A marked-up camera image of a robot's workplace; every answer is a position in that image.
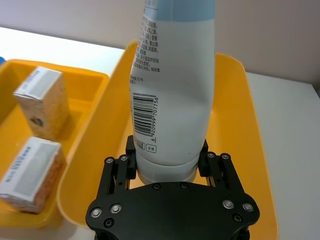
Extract large yellow plastic tray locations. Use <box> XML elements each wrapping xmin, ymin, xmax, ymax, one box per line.
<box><xmin>56</xmin><ymin>41</ymin><xmax>279</xmax><ymax>240</ymax></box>

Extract white bottle with blue band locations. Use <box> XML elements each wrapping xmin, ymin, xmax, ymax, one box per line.
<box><xmin>128</xmin><ymin>0</ymin><xmax>217</xmax><ymax>187</ymax></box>

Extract small yellow plastic tray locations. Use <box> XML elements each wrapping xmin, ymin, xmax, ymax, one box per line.
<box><xmin>0</xmin><ymin>58</ymin><xmax>111</xmax><ymax>230</ymax></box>

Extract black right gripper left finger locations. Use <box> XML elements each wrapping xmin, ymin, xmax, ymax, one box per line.
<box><xmin>95</xmin><ymin>134</ymin><xmax>138</xmax><ymax>200</ymax></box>

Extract orange and white carton box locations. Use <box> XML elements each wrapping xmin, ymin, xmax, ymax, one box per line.
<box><xmin>0</xmin><ymin>136</ymin><xmax>67</xmax><ymax>215</ymax></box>
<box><xmin>12</xmin><ymin>65</ymin><xmax>70</xmax><ymax>142</ymax></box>

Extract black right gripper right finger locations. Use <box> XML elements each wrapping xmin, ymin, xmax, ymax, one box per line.
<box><xmin>198</xmin><ymin>138</ymin><xmax>248</xmax><ymax>196</ymax></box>

